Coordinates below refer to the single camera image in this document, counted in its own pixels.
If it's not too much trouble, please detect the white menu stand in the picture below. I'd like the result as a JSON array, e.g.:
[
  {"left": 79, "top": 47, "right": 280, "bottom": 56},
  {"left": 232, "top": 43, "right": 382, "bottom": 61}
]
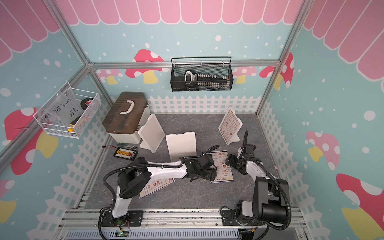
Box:
[
  {"left": 166, "top": 132, "right": 197, "bottom": 162},
  {"left": 138, "top": 114, "right": 165, "bottom": 153}
]

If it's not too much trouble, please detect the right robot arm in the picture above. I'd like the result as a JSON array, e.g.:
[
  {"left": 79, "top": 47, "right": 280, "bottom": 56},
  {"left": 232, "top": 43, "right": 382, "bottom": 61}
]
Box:
[{"left": 225, "top": 131, "right": 292, "bottom": 231}]

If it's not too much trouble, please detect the black tray with parts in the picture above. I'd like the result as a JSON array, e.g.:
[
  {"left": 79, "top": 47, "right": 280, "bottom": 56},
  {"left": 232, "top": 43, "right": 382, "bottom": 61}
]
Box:
[{"left": 113, "top": 148, "right": 138, "bottom": 161}]

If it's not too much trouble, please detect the socket tool set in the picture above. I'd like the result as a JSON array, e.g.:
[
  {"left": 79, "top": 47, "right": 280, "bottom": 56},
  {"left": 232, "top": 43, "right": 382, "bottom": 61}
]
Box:
[{"left": 184, "top": 71, "right": 231, "bottom": 90}]

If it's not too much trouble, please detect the brown lid storage box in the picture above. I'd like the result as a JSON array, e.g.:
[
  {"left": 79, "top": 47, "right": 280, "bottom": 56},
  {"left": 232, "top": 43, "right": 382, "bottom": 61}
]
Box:
[{"left": 103, "top": 92, "right": 151, "bottom": 144}]

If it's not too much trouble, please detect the small circuit board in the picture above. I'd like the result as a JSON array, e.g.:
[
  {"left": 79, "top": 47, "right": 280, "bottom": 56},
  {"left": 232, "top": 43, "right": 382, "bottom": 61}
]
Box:
[{"left": 115, "top": 230, "right": 130, "bottom": 238}]

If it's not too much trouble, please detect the black tape roll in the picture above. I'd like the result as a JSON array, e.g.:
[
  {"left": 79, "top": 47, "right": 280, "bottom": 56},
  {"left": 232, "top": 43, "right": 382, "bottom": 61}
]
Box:
[{"left": 80, "top": 98, "right": 93, "bottom": 111}]

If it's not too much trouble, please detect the yellow black utility knife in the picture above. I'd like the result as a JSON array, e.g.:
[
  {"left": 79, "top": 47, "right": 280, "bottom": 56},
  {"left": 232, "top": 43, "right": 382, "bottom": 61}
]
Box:
[{"left": 68, "top": 116, "right": 83, "bottom": 134}]

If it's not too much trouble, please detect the clear plastic labelled bag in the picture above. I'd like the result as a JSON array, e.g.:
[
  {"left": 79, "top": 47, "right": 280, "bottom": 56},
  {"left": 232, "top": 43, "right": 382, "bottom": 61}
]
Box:
[{"left": 38, "top": 89, "right": 84, "bottom": 127}]

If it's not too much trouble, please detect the green handled tool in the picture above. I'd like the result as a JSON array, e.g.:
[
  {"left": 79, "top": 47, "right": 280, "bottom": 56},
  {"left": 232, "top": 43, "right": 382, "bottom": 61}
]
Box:
[{"left": 118, "top": 143, "right": 138, "bottom": 151}]

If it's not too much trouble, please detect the black mesh wall basket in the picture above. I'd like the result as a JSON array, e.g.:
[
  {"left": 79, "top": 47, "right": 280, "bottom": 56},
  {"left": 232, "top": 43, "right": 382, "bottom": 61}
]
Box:
[{"left": 170, "top": 57, "right": 234, "bottom": 92}]

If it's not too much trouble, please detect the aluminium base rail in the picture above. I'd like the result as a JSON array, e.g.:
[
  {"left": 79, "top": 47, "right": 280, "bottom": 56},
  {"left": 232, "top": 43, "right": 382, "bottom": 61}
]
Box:
[{"left": 53, "top": 208, "right": 310, "bottom": 240}]

